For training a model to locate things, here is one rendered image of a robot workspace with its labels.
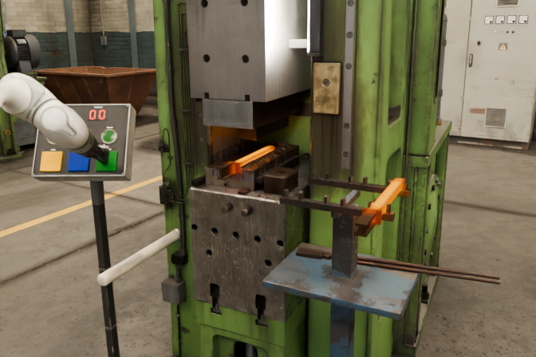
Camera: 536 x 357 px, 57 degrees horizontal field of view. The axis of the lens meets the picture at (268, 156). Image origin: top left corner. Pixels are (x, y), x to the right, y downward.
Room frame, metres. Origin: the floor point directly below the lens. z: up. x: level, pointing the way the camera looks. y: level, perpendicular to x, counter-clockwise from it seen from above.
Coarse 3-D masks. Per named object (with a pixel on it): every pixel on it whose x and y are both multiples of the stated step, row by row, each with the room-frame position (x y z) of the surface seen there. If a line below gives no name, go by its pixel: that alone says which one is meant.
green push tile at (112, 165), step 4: (112, 152) 1.74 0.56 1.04; (116, 152) 1.74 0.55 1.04; (112, 156) 1.73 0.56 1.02; (116, 156) 1.73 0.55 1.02; (108, 160) 1.72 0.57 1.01; (112, 160) 1.72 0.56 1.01; (116, 160) 1.73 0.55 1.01; (96, 164) 1.72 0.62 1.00; (100, 164) 1.72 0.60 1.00; (104, 164) 1.72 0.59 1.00; (108, 164) 1.72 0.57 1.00; (112, 164) 1.72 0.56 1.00; (116, 164) 1.72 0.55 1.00; (96, 168) 1.71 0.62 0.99; (100, 168) 1.71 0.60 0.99; (104, 168) 1.71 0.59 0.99; (108, 168) 1.71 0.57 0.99; (112, 168) 1.71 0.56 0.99
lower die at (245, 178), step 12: (264, 144) 2.05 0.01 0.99; (288, 144) 2.04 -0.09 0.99; (240, 156) 1.85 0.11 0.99; (288, 156) 1.92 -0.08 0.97; (216, 168) 1.71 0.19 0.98; (240, 168) 1.67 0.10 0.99; (252, 168) 1.67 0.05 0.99; (264, 168) 1.72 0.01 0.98; (216, 180) 1.71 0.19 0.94; (228, 180) 1.69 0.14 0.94; (240, 180) 1.67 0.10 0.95; (252, 180) 1.65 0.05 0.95
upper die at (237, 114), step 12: (288, 96) 1.92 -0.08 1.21; (204, 108) 1.73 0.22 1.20; (216, 108) 1.71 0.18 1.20; (228, 108) 1.69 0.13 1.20; (240, 108) 1.67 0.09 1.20; (252, 108) 1.65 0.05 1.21; (264, 108) 1.73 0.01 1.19; (276, 108) 1.82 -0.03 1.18; (288, 108) 1.92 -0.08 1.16; (204, 120) 1.73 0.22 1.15; (216, 120) 1.71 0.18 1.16; (228, 120) 1.69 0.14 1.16; (240, 120) 1.67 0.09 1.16; (252, 120) 1.65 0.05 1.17; (264, 120) 1.73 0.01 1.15
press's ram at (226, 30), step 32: (192, 0) 1.74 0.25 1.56; (224, 0) 1.69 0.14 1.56; (256, 0) 1.64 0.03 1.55; (288, 0) 1.79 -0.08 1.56; (192, 32) 1.74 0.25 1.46; (224, 32) 1.69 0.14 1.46; (256, 32) 1.64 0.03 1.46; (288, 32) 1.79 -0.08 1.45; (192, 64) 1.75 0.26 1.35; (224, 64) 1.69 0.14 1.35; (256, 64) 1.64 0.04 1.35; (288, 64) 1.79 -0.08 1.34; (192, 96) 1.75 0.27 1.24; (224, 96) 1.69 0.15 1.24; (256, 96) 1.64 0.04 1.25
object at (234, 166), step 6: (258, 150) 1.88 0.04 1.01; (264, 150) 1.88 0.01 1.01; (270, 150) 1.91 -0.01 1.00; (246, 156) 1.78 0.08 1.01; (252, 156) 1.78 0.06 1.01; (228, 162) 1.66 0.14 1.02; (234, 162) 1.66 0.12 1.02; (240, 162) 1.70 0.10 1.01; (246, 162) 1.73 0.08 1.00; (222, 168) 1.59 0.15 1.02; (228, 168) 1.63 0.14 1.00; (234, 168) 1.66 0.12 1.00; (222, 174) 1.59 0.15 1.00; (228, 174) 1.63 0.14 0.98; (234, 174) 1.65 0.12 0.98
